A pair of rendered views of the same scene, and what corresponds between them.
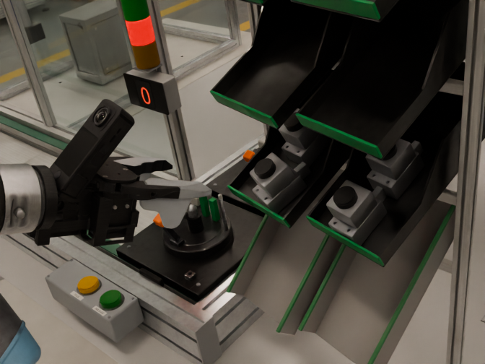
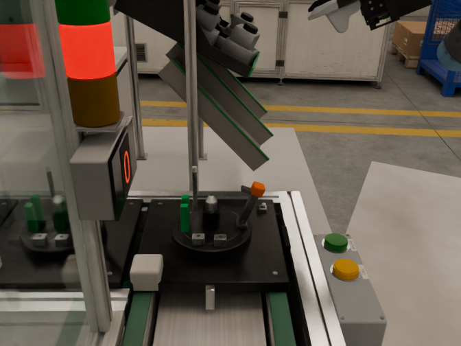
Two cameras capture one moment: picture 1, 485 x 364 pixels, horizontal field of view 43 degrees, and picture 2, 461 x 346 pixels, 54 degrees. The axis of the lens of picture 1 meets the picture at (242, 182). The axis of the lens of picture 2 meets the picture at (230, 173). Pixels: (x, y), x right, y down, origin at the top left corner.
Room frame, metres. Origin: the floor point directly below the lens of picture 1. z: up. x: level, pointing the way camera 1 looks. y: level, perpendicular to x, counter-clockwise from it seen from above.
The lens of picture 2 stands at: (1.45, 0.56, 1.44)
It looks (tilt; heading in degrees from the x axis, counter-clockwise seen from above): 28 degrees down; 222
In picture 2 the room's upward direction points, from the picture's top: 1 degrees clockwise
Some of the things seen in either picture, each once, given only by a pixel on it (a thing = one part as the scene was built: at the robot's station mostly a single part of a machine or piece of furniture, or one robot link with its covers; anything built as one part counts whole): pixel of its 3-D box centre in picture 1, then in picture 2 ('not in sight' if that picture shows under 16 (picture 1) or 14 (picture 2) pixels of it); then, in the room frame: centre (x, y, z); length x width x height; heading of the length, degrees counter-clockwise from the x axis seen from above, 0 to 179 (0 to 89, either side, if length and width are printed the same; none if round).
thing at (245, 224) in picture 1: (198, 240); (211, 239); (0.99, 0.11, 0.96); 0.24 x 0.24 x 0.02; 43
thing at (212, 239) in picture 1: (197, 232); (211, 230); (0.99, 0.11, 0.98); 0.14 x 0.14 x 0.02
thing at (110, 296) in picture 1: (111, 300); (335, 244); (0.85, 0.27, 0.96); 0.04 x 0.04 x 0.02
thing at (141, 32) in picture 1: (140, 29); (87, 47); (1.21, 0.15, 1.33); 0.05 x 0.05 x 0.05
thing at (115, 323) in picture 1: (93, 297); (343, 285); (0.90, 0.32, 0.93); 0.21 x 0.07 x 0.06; 43
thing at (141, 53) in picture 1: (146, 53); (93, 96); (1.21, 0.15, 1.28); 0.05 x 0.05 x 0.05
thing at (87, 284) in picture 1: (89, 286); (345, 270); (0.90, 0.32, 0.96); 0.04 x 0.04 x 0.02
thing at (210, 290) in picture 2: not in sight; (210, 297); (1.08, 0.19, 0.95); 0.01 x 0.01 x 0.04; 43
